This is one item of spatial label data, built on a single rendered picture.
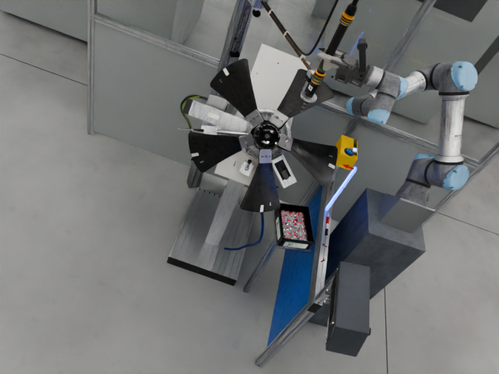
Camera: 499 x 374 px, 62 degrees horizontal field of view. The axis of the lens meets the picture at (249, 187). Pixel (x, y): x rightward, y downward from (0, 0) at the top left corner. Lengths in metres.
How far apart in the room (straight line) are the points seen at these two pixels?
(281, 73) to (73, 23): 2.50
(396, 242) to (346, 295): 0.68
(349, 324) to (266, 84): 1.24
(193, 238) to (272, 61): 1.28
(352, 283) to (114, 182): 2.04
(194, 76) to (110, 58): 0.56
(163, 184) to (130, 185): 0.24
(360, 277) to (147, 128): 2.04
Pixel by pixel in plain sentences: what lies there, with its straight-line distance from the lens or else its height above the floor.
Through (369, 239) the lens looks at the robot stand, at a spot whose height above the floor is 0.96.
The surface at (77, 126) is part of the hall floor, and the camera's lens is 3.48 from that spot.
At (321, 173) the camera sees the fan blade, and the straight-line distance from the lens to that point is 1.93.
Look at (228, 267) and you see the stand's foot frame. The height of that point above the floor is 0.08.
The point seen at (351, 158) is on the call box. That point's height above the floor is 1.07.
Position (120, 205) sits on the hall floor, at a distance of 2.98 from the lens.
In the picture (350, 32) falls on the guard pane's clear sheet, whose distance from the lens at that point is 2.42.
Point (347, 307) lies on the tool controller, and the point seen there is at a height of 1.24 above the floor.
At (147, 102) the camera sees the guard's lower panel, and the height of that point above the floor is 0.50.
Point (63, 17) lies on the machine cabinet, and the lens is 4.27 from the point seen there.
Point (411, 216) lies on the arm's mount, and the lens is 2.10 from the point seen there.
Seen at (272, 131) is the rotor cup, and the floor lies 1.24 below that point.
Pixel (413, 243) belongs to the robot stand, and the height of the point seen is 1.00.
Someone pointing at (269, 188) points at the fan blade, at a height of 1.00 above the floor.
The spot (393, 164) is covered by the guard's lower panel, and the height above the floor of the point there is 0.76.
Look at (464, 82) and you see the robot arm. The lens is 1.91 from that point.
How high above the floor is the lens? 2.40
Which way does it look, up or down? 47 degrees down
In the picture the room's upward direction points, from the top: 24 degrees clockwise
